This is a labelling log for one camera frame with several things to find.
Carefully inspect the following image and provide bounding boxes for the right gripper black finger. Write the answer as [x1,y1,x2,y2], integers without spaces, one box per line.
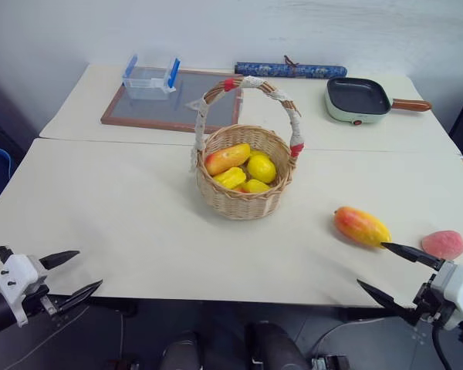
[356,278,421,325]
[380,241,445,271]

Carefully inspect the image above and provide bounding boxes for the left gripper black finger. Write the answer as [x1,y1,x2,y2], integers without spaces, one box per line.
[38,250,81,271]
[56,278,104,314]

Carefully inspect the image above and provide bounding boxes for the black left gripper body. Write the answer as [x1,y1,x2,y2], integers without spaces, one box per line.
[21,284,62,318]

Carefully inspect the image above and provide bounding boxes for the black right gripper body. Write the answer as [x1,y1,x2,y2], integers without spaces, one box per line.
[411,282,451,329]

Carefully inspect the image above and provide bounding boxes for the yellow fruit with red spot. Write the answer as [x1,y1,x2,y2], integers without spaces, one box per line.
[234,179,272,194]

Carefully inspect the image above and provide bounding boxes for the pink peach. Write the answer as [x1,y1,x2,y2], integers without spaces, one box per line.
[421,230,463,260]

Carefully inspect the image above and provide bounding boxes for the red yellow mango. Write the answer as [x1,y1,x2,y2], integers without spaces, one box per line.
[204,143,252,177]
[333,206,393,249]

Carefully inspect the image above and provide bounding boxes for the dark rounded shape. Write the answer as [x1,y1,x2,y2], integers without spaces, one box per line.
[158,331,202,370]

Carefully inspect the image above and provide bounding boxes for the green electric frying pan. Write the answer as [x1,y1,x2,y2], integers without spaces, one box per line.
[324,76,433,126]

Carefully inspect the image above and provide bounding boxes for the yellow starfruit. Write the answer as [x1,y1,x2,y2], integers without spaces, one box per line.
[212,166,248,190]

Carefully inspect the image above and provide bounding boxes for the clear plastic box blue clips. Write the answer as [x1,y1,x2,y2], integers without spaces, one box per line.
[122,54,181,102]

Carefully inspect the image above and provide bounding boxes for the wooden framed chalkboard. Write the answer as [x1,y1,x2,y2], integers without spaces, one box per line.
[100,67,245,135]

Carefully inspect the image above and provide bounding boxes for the blue patterned rolled scroll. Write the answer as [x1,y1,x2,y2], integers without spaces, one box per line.
[233,55,348,79]

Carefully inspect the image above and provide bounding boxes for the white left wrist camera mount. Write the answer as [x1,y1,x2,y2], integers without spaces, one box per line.
[0,253,49,328]

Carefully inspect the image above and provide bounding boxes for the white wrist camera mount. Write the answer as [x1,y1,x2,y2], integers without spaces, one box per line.
[0,253,49,328]
[429,259,463,331]

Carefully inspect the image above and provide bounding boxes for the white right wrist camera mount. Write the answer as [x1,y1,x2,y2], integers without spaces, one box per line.
[429,259,463,331]

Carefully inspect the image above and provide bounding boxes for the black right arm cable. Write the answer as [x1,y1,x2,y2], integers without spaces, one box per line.
[431,325,455,370]

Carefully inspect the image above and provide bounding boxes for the wicker basket with handle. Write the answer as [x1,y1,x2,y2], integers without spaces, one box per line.
[189,76,306,221]

